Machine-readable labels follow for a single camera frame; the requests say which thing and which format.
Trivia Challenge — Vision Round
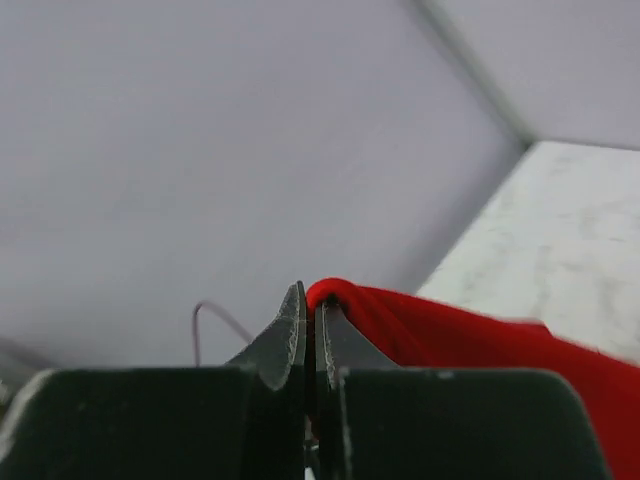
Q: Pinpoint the aluminium frame post right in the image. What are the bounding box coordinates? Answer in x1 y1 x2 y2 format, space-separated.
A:
413 1 537 150

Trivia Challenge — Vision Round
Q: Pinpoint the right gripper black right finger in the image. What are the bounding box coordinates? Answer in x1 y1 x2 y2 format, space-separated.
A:
313 299 399 395

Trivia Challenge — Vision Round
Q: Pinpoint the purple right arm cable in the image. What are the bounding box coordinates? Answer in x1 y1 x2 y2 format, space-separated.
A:
192 300 255 367

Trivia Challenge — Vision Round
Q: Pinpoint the red t-shirt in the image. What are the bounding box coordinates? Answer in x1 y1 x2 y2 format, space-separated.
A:
306 278 639 479

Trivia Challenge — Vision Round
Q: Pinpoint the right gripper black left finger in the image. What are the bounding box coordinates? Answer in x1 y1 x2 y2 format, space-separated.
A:
227 281 306 391

